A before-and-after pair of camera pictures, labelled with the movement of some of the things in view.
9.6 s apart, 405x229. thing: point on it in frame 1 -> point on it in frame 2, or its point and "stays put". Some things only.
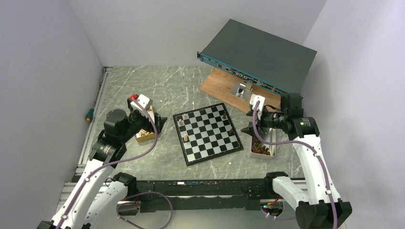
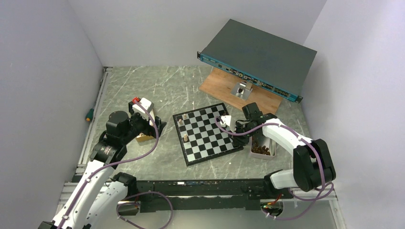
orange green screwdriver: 89,116 stays put
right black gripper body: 270,119 -> 244,139
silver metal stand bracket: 241,89 stays put
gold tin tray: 143,134 stays put
